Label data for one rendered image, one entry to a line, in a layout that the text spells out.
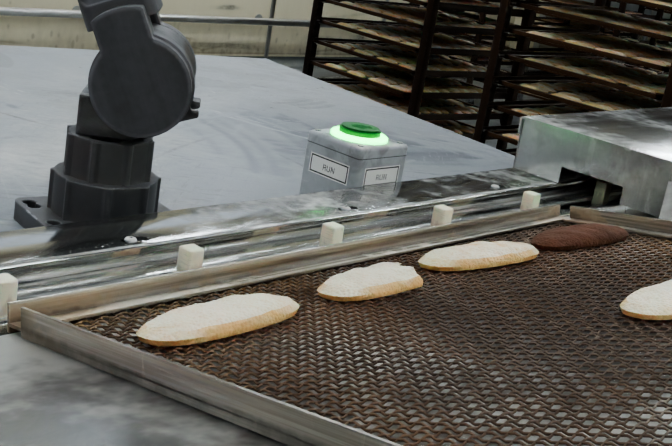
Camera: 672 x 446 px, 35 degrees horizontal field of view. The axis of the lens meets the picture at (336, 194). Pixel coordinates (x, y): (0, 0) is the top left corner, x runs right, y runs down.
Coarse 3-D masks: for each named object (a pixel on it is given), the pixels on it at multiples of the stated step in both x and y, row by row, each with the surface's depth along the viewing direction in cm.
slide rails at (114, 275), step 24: (576, 192) 114; (456, 216) 97; (480, 216) 99; (288, 240) 83; (312, 240) 84; (144, 264) 73; (168, 264) 74; (216, 264) 75; (24, 288) 66; (48, 288) 66; (72, 288) 67
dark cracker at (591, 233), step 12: (552, 228) 78; (564, 228) 77; (576, 228) 78; (588, 228) 78; (600, 228) 78; (612, 228) 79; (540, 240) 75; (552, 240) 75; (564, 240) 75; (576, 240) 75; (588, 240) 76; (600, 240) 76; (612, 240) 77
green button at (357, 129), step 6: (342, 126) 101; (348, 126) 101; (354, 126) 101; (360, 126) 101; (366, 126) 102; (372, 126) 102; (342, 132) 100; (348, 132) 100; (354, 132) 100; (360, 132) 100; (366, 132) 100; (372, 132) 100; (378, 132) 101
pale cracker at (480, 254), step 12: (432, 252) 68; (444, 252) 68; (456, 252) 68; (468, 252) 68; (480, 252) 68; (492, 252) 69; (504, 252) 69; (516, 252) 70; (528, 252) 70; (420, 264) 67; (432, 264) 67; (444, 264) 66; (456, 264) 67; (468, 264) 67; (480, 264) 67; (492, 264) 68; (504, 264) 69
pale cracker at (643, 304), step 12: (648, 288) 59; (660, 288) 59; (624, 300) 58; (636, 300) 58; (648, 300) 57; (660, 300) 57; (624, 312) 57; (636, 312) 57; (648, 312) 56; (660, 312) 56
